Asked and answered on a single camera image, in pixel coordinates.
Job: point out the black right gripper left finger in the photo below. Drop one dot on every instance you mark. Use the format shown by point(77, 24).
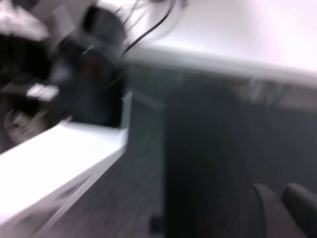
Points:
point(270, 213)

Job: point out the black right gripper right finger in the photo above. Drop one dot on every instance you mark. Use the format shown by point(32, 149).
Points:
point(304, 208)

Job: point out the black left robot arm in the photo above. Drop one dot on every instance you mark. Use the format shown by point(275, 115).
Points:
point(99, 99)

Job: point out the white side table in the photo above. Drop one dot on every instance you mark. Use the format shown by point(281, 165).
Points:
point(62, 148)

